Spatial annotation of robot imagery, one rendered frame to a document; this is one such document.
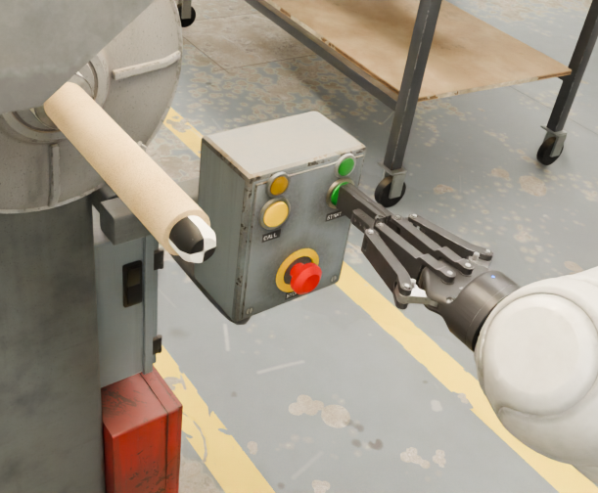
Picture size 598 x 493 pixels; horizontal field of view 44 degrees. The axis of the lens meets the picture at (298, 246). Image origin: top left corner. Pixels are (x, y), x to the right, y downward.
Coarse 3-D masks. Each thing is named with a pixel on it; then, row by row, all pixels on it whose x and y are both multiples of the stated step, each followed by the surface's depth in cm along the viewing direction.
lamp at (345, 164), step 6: (348, 156) 81; (342, 162) 81; (348, 162) 81; (354, 162) 82; (336, 168) 81; (342, 168) 81; (348, 168) 81; (336, 174) 81; (342, 174) 81; (348, 174) 82
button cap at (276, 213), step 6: (276, 204) 78; (282, 204) 78; (270, 210) 77; (276, 210) 78; (282, 210) 79; (264, 216) 78; (270, 216) 78; (276, 216) 79; (282, 216) 79; (264, 222) 78; (270, 222) 79; (276, 222) 79
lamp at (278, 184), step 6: (276, 174) 76; (282, 174) 76; (270, 180) 76; (276, 180) 76; (282, 180) 76; (288, 180) 77; (270, 186) 76; (276, 186) 76; (282, 186) 76; (288, 186) 77; (270, 192) 76; (276, 192) 76; (282, 192) 77
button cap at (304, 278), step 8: (296, 264) 86; (304, 264) 85; (312, 264) 85; (296, 272) 84; (304, 272) 84; (312, 272) 85; (320, 272) 86; (296, 280) 84; (304, 280) 84; (312, 280) 85; (296, 288) 85; (304, 288) 85; (312, 288) 86
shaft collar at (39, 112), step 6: (78, 72) 55; (72, 78) 54; (78, 78) 55; (84, 78) 56; (78, 84) 55; (84, 84) 55; (84, 90) 55; (90, 90) 56; (90, 96) 56; (36, 108) 54; (42, 108) 54; (36, 114) 54; (42, 114) 54; (42, 120) 55; (48, 120) 55; (48, 126) 55; (54, 126) 56
